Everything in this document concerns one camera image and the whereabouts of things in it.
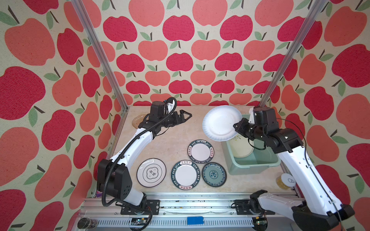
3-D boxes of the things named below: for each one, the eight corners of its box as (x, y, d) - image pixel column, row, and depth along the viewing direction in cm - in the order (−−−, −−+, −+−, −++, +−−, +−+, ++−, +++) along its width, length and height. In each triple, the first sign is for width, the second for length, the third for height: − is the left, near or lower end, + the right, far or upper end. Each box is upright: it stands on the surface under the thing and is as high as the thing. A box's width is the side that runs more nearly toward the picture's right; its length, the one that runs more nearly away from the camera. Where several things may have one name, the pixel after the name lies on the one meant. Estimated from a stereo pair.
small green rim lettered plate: (187, 163, 93) (187, 162, 91) (187, 140, 103) (187, 139, 102) (215, 163, 93) (215, 162, 91) (211, 140, 104) (212, 139, 102)
